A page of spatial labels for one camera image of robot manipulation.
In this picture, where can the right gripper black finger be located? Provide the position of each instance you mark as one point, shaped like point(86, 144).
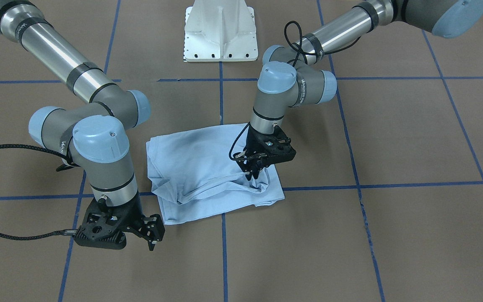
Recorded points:
point(152, 244)

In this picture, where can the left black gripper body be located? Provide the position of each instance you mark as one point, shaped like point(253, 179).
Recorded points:
point(253, 143)

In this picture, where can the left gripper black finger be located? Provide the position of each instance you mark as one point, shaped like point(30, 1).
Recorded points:
point(252, 171)

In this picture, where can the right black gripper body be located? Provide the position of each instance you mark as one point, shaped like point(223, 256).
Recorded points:
point(135, 219)

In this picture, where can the light blue polo shirt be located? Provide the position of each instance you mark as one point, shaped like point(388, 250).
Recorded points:
point(193, 177)

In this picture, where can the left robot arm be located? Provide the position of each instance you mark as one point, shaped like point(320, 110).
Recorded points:
point(288, 80)

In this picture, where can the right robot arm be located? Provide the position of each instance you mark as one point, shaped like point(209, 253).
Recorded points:
point(92, 137)

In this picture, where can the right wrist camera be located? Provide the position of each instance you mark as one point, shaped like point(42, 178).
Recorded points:
point(100, 231)

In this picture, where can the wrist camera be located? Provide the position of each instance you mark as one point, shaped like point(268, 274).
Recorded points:
point(277, 147)
point(100, 231)

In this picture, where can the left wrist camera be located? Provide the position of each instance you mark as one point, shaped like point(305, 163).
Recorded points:
point(277, 147)

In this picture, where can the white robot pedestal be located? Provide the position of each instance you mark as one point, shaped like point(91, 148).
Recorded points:
point(220, 31)

